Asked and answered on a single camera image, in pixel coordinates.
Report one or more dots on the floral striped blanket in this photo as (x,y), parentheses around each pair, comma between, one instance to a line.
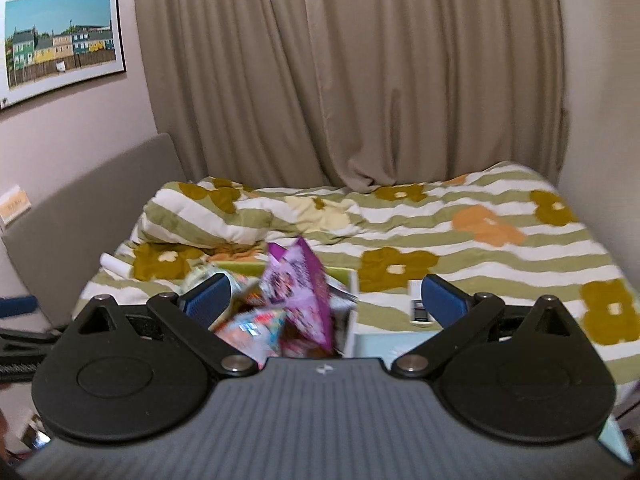
(450,240)

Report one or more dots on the framed wall poster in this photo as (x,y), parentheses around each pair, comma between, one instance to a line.
(60,40)

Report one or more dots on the pink orange snack packet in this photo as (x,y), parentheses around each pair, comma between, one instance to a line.
(250,330)

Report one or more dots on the white tube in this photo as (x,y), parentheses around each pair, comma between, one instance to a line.
(116,265)

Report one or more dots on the white remote control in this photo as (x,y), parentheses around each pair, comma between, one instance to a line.
(419,312)

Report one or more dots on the beige wall plate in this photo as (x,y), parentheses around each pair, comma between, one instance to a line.
(15,205)

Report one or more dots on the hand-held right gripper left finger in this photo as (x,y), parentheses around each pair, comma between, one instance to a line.
(207,300)

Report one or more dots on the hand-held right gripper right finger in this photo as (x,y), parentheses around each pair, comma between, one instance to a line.
(445,300)

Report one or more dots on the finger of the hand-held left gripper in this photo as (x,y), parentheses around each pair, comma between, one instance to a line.
(17,306)
(25,342)

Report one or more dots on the grey bed headboard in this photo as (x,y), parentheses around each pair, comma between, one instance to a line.
(75,220)

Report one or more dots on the beige curtain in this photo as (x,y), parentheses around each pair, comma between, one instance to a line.
(350,60)

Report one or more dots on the light blue box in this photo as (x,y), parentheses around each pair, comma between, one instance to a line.
(375,347)

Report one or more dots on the purple snack packet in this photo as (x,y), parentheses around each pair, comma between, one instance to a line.
(300,290)

